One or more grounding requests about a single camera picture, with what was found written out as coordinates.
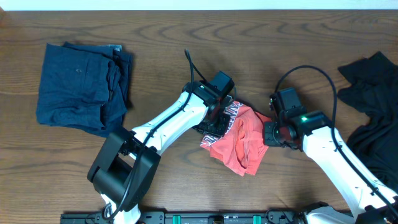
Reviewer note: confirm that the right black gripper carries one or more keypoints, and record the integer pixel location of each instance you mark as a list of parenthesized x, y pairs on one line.
[(268, 135)]

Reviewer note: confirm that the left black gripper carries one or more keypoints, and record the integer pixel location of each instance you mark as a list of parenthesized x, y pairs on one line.
[(211, 127)]

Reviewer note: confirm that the red t-shirt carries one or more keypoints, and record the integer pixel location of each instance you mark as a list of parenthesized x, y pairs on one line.
[(242, 147)]

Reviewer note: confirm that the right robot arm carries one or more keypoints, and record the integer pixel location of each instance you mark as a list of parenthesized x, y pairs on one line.
[(368, 199)]

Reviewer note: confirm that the black garment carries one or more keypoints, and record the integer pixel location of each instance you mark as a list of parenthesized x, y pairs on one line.
[(373, 91)]

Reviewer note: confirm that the folded navy blue pants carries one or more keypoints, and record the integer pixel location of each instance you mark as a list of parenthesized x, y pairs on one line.
[(84, 87)]

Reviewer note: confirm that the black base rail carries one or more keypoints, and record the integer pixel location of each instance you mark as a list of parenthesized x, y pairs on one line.
[(273, 216)]

